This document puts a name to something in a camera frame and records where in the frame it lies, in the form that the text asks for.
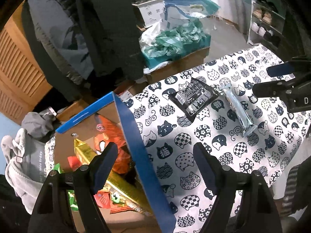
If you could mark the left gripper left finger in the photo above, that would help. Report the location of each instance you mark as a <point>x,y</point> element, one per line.
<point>52,212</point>

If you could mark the shoe rack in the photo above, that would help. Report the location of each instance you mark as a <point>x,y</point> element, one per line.
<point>267,19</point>

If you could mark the grey hoodie cloth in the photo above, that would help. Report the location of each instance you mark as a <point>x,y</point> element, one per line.
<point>41,126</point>

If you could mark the black hanging coat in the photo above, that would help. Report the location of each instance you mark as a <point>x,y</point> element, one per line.
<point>112,38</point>

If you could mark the cat pattern tablecloth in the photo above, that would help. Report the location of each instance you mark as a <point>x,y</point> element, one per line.
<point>169,136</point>

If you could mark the teal plastic bag pile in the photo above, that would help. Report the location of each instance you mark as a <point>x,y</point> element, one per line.
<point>159,45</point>

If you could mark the grey tote bag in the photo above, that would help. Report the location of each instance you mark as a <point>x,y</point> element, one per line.
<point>34,159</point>

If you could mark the silver wrapped snack bar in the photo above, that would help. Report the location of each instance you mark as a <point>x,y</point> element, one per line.
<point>247,124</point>

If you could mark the small black snack packet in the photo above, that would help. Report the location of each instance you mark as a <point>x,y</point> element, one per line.
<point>193,97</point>

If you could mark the white grey towel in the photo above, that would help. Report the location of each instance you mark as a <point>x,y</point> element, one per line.
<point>25,188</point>

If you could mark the blue white plastic bag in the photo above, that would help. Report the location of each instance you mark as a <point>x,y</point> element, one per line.
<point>178,12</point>

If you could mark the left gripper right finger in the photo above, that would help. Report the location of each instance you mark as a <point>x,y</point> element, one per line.
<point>243,201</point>

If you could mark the green snack bag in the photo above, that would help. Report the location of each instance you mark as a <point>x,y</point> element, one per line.
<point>71,195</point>

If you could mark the wooden louvered door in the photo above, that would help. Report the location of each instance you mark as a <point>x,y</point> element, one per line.
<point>23,84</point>

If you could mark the orange rice cracker bag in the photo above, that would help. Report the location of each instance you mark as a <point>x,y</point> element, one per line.
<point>118,202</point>

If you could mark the blue cardboard box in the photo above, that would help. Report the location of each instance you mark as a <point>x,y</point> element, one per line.
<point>110,120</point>

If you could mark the long gold biscuit pack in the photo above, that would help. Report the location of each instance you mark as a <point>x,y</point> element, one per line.
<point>134,194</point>

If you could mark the wooden shelf rack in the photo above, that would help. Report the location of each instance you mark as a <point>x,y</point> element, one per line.
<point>147,12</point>

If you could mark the orange Longkang snack bag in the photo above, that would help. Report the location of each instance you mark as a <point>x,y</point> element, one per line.
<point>102,198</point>

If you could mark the brown cardboard box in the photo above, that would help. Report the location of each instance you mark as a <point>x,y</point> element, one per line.
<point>171,68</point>

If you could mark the grey hanging jacket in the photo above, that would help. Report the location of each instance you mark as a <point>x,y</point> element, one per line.
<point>62,39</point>

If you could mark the small wooden crate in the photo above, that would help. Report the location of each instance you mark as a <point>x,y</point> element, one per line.
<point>69,112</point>

